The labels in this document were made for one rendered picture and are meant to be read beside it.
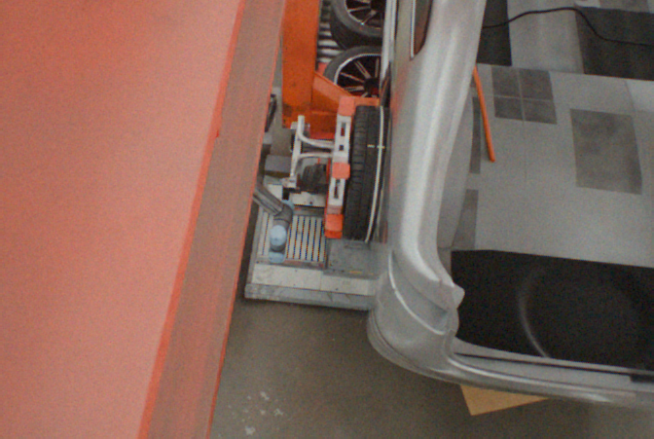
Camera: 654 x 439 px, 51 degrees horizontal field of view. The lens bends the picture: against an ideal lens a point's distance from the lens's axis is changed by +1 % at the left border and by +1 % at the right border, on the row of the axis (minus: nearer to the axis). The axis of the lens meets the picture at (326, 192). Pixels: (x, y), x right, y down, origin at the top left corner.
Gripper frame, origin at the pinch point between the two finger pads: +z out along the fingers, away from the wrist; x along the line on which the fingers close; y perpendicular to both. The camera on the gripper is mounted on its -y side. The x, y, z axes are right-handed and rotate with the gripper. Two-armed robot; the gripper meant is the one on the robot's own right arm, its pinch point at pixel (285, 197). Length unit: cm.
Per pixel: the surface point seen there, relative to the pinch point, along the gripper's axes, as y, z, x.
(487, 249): 8, -21, -93
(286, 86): 5, 65, 8
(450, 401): -83, -63, -96
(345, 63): -33, 122, -23
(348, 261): -60, 1, -36
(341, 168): 32.0, -3.0, -24.1
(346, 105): 27, 37, -24
